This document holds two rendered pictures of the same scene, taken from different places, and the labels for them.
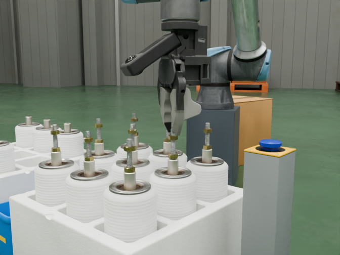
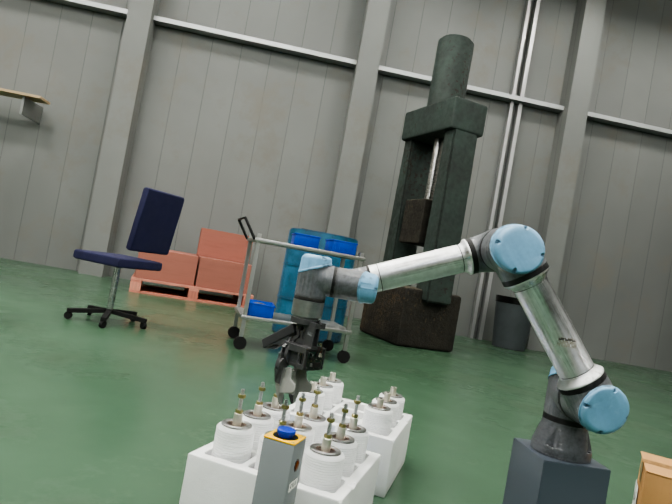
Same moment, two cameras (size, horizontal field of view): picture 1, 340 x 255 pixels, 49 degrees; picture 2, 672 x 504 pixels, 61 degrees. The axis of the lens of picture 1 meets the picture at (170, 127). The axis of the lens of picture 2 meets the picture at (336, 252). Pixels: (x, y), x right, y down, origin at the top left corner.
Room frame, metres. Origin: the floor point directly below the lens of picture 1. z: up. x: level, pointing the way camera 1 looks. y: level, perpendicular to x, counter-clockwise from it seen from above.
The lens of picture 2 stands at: (0.23, -1.30, 0.68)
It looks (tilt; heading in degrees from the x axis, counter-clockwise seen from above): 1 degrees up; 67
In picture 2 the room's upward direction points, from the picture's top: 10 degrees clockwise
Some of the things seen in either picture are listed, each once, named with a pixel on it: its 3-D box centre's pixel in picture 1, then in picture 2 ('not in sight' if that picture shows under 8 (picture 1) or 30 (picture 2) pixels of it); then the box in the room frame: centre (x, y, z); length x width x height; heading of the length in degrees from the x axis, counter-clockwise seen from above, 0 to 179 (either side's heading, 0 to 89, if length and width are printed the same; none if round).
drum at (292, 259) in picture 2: not in sight; (315, 284); (2.16, 3.53, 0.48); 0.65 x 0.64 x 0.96; 164
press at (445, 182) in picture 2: not in sight; (430, 190); (3.49, 4.03, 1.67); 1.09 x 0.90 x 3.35; 73
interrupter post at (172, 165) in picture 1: (172, 166); not in sight; (0.73, -0.01, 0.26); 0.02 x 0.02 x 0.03
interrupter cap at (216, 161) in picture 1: (207, 161); (325, 450); (0.82, -0.08, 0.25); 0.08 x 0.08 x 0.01
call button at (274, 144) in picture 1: (270, 146); (286, 433); (0.67, -0.19, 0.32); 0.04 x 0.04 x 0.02
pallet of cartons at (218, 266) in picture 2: not in sight; (196, 262); (1.43, 5.65, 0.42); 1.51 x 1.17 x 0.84; 163
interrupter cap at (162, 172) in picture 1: (172, 173); not in sight; (0.73, -0.01, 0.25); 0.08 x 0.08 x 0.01
